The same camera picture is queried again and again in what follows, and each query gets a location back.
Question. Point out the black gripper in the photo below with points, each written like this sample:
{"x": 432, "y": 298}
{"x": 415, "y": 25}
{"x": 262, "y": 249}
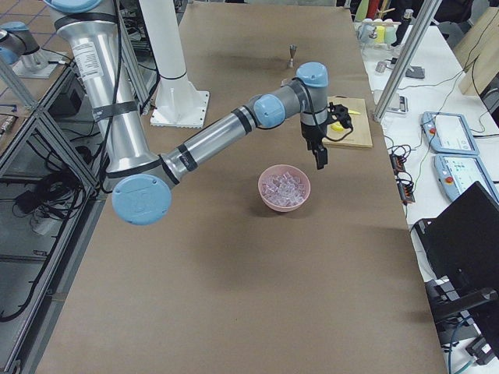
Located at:
{"x": 312, "y": 135}

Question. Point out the steel double jigger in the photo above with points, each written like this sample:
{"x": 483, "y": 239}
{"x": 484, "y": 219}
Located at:
{"x": 292, "y": 54}

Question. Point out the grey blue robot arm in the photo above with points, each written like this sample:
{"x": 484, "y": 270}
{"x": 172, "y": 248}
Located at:
{"x": 18, "y": 44}
{"x": 223, "y": 44}

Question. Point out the clear ice cubes pile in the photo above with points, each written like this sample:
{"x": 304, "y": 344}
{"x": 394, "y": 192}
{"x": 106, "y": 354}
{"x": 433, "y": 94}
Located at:
{"x": 284, "y": 189}

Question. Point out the yellow lemon slice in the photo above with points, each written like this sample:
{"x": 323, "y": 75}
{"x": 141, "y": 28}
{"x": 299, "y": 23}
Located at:
{"x": 337, "y": 126}

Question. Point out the bamboo cutting board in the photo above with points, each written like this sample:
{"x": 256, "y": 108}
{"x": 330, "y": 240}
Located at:
{"x": 361, "y": 136}

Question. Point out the pink bowl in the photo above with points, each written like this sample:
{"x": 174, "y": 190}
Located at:
{"x": 281, "y": 168}

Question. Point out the blue teach pendant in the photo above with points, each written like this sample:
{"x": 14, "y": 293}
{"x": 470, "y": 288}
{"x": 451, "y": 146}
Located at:
{"x": 457, "y": 172}
{"x": 448, "y": 133}

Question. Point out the light blue mug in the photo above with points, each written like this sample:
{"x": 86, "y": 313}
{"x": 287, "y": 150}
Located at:
{"x": 364, "y": 31}

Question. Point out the wooden mug tree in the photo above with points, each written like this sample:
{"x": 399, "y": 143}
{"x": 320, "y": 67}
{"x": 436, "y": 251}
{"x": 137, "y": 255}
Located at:
{"x": 380, "y": 15}

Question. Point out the black steel flask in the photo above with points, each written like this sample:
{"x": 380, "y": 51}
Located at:
{"x": 403, "y": 26}

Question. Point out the black laptop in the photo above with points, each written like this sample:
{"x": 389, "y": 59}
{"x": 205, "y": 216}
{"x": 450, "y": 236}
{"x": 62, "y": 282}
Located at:
{"x": 461, "y": 244}

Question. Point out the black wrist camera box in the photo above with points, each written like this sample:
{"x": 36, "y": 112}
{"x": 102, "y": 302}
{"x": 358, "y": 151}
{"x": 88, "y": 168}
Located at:
{"x": 339, "y": 113}

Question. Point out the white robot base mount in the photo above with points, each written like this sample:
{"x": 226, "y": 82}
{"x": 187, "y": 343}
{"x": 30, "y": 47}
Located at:
{"x": 177, "y": 102}

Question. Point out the aluminium frame post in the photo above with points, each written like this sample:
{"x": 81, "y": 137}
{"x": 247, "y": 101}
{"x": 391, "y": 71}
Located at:
{"x": 423, "y": 20}

